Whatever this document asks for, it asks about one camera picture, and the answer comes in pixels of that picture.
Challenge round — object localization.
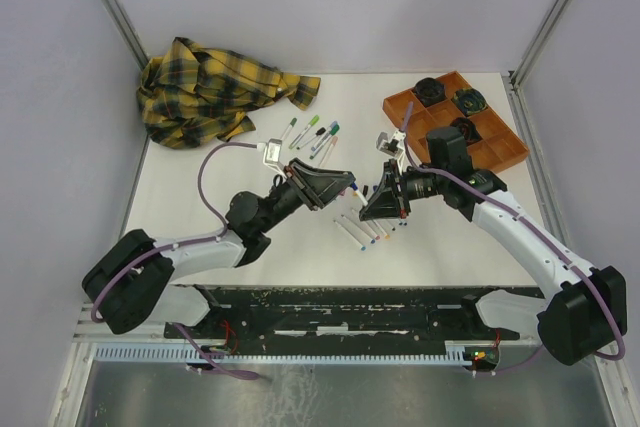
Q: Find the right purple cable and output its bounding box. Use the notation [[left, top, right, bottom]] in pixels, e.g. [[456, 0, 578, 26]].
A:
[[399, 101, 627, 376]]

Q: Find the pink cap marker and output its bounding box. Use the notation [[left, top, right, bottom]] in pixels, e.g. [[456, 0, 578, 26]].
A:
[[318, 135, 339, 168]]

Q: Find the right aluminium frame post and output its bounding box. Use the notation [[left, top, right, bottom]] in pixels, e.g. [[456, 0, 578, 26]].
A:
[[509, 0, 609, 93]]

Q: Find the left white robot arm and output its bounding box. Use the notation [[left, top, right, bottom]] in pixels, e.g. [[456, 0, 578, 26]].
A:
[[82, 159, 355, 337]]

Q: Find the white slotted cable duct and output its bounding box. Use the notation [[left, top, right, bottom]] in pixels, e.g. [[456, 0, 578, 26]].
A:
[[93, 340, 474, 362]]

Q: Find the yellow plaid shirt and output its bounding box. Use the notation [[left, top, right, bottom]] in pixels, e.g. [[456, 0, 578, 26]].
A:
[[136, 37, 321, 150]]

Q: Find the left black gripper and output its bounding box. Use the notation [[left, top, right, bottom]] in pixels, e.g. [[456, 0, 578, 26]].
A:
[[258, 157, 356, 233]]

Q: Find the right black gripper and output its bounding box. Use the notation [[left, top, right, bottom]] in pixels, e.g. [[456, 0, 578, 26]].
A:
[[359, 159, 446, 219]]

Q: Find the black cap marker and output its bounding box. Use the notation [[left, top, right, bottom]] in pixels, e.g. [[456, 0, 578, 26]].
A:
[[296, 127, 326, 150]]

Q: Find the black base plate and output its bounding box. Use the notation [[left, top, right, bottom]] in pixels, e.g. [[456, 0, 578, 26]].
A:
[[187, 287, 520, 357]]

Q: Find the light green cap marker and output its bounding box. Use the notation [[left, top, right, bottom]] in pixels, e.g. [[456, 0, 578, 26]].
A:
[[289, 115, 319, 150]]

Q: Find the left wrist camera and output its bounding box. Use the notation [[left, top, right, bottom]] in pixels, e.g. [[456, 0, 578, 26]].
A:
[[257, 138, 284, 172]]

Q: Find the dark floral rolled sock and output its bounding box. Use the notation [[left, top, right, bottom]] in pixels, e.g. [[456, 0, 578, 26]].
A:
[[450, 117, 482, 145]]

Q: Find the purple cap marker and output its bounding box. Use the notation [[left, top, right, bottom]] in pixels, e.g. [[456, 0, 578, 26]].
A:
[[309, 132, 332, 160]]

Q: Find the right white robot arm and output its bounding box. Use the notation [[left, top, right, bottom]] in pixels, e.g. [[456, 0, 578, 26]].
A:
[[359, 127, 627, 366]]

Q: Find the green blue rolled sock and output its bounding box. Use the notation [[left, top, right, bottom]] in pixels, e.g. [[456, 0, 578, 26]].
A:
[[452, 88, 487, 117]]

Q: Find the yellow marker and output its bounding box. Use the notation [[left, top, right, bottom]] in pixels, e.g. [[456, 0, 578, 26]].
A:
[[373, 220, 390, 239]]

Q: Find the aluminium frame post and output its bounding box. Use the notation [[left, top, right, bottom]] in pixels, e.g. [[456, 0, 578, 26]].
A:
[[101, 0, 149, 70], [509, 0, 609, 93]]

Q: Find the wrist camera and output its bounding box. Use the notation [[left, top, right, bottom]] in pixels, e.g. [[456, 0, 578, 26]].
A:
[[376, 130, 407, 172], [257, 138, 284, 172]]

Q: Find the left aluminium frame post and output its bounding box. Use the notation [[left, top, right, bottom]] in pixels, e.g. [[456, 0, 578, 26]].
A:
[[101, 0, 149, 70]]

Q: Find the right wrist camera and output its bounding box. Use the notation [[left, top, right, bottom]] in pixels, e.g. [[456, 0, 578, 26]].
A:
[[376, 130, 407, 172]]

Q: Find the orange compartment tray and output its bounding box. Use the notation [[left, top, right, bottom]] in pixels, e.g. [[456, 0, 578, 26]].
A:
[[383, 71, 529, 173]]

